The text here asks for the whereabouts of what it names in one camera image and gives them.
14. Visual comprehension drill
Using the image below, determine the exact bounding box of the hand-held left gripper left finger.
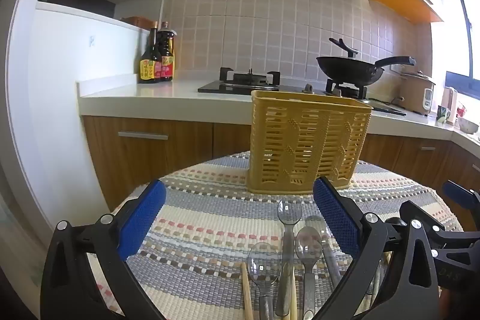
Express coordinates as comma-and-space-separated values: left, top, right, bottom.
39, 178, 167, 320

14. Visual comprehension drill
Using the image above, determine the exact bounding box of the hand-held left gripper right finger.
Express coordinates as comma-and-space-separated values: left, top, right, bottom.
307, 175, 441, 320

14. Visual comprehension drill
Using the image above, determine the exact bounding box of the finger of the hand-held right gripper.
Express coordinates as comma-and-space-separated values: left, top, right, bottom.
442, 181, 480, 210
399, 200, 456, 236

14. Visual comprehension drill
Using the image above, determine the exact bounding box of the clear plastic spoon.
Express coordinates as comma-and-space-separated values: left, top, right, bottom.
246, 242, 283, 320
294, 226, 324, 320
275, 196, 302, 318

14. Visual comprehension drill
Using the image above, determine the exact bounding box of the wooden chopstick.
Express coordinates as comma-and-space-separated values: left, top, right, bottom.
240, 262, 256, 320
287, 260, 299, 320

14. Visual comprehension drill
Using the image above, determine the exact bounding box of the yellow plastic utensil basket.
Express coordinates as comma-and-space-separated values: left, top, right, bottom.
246, 90, 374, 193

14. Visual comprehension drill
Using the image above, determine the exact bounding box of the wooden kitchen cabinet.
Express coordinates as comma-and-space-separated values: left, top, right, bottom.
77, 78, 480, 212

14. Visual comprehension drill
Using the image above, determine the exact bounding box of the striped woven table mat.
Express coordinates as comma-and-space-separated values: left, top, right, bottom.
86, 151, 466, 320

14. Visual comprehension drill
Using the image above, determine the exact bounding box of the beige rice cooker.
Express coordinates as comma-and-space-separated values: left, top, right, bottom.
398, 70, 436, 115

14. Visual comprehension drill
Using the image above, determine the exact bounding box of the black wok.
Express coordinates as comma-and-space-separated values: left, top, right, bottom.
316, 55, 417, 87

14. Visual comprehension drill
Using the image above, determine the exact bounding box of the dark soy sauce bottle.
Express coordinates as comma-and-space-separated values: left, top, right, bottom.
139, 22, 163, 84

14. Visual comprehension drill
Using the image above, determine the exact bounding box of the red label sauce bottle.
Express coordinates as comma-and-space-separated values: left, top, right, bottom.
155, 21, 176, 82

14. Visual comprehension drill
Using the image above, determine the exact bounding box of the black gas stove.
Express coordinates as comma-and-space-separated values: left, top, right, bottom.
197, 67, 407, 116

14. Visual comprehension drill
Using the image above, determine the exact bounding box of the window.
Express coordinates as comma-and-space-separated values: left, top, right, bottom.
435, 0, 480, 96

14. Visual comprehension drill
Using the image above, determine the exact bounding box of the brown box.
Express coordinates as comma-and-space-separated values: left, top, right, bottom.
122, 16, 151, 30

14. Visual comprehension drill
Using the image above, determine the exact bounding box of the long metal cabinet handle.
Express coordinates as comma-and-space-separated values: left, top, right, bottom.
117, 131, 170, 139

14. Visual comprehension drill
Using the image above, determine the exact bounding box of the black spatula handle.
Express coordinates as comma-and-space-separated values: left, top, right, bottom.
329, 38, 359, 58

